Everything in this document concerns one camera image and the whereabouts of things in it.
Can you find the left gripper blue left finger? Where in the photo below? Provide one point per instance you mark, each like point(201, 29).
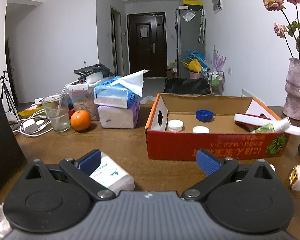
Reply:
point(87, 163)

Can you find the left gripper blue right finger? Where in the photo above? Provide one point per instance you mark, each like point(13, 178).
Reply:
point(210, 163)

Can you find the cotton swab box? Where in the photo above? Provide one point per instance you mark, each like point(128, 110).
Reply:
point(112, 176)

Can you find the white cube charger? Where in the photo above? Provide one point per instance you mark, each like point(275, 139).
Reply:
point(294, 178)

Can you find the green spray bottle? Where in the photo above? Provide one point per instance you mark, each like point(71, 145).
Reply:
point(270, 127)

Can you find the blue gear cap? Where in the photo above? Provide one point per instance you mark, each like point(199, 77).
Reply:
point(204, 115)

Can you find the white spray bottle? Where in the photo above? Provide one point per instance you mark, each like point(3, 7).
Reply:
point(273, 167)

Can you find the orange fruit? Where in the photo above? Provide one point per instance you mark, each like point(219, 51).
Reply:
point(80, 120)

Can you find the red cardboard box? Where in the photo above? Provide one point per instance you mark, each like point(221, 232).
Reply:
point(226, 138)

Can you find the purple tissue pack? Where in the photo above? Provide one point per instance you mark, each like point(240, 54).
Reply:
point(119, 118)

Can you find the glass cup with straw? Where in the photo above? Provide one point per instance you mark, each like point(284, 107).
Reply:
point(57, 110)

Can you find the pink textured vase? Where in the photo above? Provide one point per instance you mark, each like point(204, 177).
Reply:
point(292, 87)

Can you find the clear food container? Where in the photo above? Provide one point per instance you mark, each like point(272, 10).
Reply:
point(82, 96)

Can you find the blue tissue pack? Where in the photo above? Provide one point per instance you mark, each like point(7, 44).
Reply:
point(120, 92)

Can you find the metal trolley rack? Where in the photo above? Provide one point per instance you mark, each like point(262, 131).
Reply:
point(216, 81)

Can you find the black gadget on container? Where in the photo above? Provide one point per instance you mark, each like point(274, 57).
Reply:
point(94, 73)

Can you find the grey refrigerator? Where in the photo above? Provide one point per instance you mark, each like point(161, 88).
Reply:
point(187, 39)

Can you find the dark brown door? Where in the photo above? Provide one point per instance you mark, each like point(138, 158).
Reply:
point(147, 43)

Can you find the yellow box on fridge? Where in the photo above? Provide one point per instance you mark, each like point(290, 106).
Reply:
point(192, 3)

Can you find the white charger with cable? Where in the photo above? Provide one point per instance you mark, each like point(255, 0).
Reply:
point(34, 126)

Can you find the white board against wall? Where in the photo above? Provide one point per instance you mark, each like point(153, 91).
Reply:
point(247, 94)

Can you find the camera tripod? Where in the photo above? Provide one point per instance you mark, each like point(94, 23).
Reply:
point(5, 94)

